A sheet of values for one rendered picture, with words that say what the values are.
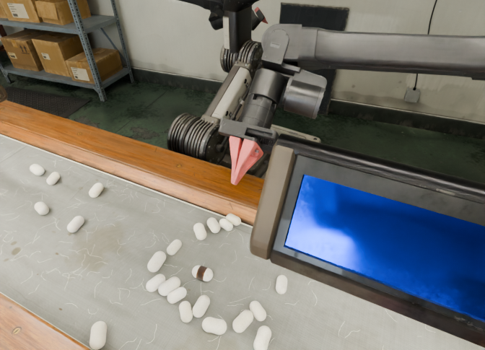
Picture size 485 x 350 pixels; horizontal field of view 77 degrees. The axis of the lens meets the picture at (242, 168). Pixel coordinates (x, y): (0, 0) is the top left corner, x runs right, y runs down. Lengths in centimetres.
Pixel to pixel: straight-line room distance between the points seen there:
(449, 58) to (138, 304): 62
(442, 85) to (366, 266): 232
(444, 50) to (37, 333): 73
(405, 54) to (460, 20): 178
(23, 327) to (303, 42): 60
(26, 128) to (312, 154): 91
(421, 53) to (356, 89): 188
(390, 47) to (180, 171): 47
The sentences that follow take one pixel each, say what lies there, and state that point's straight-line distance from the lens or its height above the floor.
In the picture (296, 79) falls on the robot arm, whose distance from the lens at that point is 55.
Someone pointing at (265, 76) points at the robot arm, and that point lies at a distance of 54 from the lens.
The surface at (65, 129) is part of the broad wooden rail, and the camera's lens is 96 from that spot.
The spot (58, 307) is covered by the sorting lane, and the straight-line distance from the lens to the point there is 60.
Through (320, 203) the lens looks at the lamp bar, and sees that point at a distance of 18.
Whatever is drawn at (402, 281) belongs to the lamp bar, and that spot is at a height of 106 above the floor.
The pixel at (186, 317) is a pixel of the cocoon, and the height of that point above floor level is 76.
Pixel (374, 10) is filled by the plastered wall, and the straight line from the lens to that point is 229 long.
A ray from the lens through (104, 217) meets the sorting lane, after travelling 68.
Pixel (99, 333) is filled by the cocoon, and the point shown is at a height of 76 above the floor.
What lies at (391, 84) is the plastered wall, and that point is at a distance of 244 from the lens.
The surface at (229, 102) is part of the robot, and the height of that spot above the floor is 82.
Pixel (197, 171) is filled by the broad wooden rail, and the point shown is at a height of 76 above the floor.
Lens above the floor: 121
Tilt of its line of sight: 40 degrees down
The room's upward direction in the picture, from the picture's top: straight up
